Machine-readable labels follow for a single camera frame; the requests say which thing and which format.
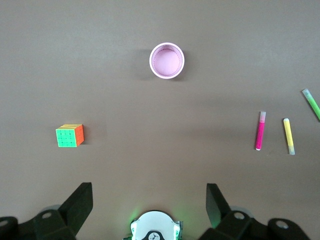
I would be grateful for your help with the multicoloured puzzle cube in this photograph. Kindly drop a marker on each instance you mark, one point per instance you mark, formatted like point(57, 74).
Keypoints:
point(67, 137)

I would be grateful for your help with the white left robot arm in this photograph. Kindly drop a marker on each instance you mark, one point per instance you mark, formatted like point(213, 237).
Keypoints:
point(155, 222)

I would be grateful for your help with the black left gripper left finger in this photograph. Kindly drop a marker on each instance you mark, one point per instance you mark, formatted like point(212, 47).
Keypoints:
point(75, 207)

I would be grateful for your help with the green marker pen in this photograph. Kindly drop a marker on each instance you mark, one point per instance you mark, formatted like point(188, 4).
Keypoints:
point(312, 102)

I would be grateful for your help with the pink plastic cup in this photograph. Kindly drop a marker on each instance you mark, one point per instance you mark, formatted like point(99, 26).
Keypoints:
point(167, 61)

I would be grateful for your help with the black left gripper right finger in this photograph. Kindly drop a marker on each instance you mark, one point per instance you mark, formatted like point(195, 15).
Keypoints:
point(220, 212)

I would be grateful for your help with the pink marker pen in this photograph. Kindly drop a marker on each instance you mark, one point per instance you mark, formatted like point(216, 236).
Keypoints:
point(260, 132)

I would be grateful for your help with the yellow marker pen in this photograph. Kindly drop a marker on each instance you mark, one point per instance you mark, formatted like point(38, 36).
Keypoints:
point(288, 135)

